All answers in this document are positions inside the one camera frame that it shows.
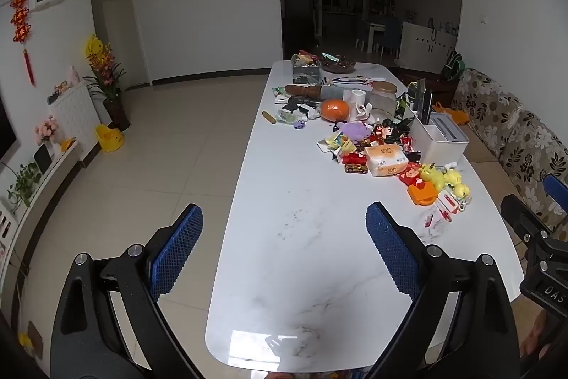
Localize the orange tissue pack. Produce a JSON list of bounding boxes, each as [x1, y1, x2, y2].
[[364, 144, 410, 178]]

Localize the heap of colourful wrappers toys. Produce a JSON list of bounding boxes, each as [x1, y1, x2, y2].
[[316, 117, 422, 186]]

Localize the black television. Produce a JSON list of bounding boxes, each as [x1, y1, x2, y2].
[[0, 95, 21, 160]]

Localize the white television console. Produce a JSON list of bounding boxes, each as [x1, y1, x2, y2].
[[0, 139, 81, 273]]

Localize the purple plush toy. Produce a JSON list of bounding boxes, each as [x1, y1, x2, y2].
[[339, 120, 373, 140]]

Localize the green trailing plant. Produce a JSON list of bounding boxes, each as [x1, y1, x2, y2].
[[6, 161, 43, 213]]

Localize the person's right hand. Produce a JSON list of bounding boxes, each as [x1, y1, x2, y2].
[[519, 312, 553, 363]]

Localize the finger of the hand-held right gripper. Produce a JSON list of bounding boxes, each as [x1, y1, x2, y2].
[[501, 193, 568, 273], [542, 174, 568, 229]]

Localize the yellow potty chair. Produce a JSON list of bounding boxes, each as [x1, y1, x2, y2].
[[96, 124, 126, 152]]

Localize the dining table with blue chairs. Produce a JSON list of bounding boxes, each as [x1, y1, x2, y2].
[[355, 17, 402, 53]]

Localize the glass jar with wooden lid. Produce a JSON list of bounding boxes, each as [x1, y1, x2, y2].
[[368, 81, 398, 118]]

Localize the green backpack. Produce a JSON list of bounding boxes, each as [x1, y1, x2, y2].
[[441, 50, 464, 82]]

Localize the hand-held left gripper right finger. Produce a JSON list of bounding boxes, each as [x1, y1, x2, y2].
[[365, 201, 521, 379]]

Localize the orange plastic toy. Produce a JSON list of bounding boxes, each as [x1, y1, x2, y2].
[[408, 182, 438, 207]]

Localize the potted yellow orchid plant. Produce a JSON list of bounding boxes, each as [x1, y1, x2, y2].
[[83, 33, 131, 131]]

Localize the floral sofa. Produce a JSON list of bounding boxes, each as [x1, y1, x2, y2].
[[450, 68, 568, 238]]

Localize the dark snack bowl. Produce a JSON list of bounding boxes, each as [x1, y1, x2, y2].
[[319, 55, 358, 73]]

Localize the red knot wall decoration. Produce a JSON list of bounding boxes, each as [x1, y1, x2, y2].
[[10, 0, 37, 87]]

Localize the dark upright utensils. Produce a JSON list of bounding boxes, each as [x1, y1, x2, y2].
[[408, 78, 438, 126]]

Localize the dark screen tablet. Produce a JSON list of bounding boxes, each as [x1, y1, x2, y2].
[[33, 143, 55, 175]]

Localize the white sideboard cabinet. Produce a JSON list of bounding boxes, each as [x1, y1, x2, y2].
[[402, 21, 458, 73]]

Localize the brown wooden roller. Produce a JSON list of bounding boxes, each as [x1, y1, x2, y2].
[[284, 83, 344, 101]]

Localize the white radiator cover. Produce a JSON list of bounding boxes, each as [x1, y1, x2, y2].
[[48, 79, 104, 167]]

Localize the orange cloth bag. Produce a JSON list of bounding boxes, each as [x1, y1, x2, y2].
[[432, 101, 471, 126]]

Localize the white tissue box organizer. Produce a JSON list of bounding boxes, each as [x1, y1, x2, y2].
[[408, 113, 470, 167]]

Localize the red white small packets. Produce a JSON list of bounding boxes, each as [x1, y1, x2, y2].
[[424, 193, 471, 229]]

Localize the white door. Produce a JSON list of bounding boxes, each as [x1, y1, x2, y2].
[[103, 0, 154, 89]]

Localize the pink flower bouquet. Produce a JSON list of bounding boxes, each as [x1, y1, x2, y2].
[[35, 115, 60, 144]]

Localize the orange pumpkin ball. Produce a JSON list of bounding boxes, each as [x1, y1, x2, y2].
[[319, 98, 352, 123]]

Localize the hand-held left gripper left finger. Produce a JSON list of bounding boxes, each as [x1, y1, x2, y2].
[[50, 202, 205, 379]]

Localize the black toy parts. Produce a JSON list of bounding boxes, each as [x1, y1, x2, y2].
[[282, 96, 320, 118]]

